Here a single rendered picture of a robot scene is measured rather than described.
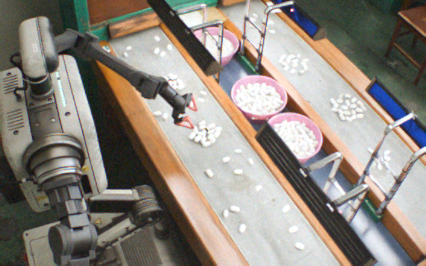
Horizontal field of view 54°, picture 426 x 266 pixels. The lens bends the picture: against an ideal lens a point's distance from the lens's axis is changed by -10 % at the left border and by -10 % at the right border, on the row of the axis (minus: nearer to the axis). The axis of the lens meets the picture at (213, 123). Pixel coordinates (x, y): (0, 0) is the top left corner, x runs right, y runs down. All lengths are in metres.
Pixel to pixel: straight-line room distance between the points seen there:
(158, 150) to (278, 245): 0.64
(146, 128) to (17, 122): 0.94
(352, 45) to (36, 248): 2.99
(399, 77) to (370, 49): 0.37
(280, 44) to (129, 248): 1.35
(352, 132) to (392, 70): 1.76
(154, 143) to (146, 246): 0.46
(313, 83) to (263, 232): 0.90
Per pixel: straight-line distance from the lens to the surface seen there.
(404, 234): 1.94
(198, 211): 1.77
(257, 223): 1.79
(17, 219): 2.80
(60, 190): 1.10
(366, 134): 2.20
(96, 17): 2.44
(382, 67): 3.87
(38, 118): 1.19
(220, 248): 1.70
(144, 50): 2.45
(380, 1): 4.62
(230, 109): 2.11
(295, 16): 2.20
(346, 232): 1.43
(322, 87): 2.35
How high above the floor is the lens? 2.29
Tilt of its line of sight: 48 degrees down
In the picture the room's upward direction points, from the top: 4 degrees clockwise
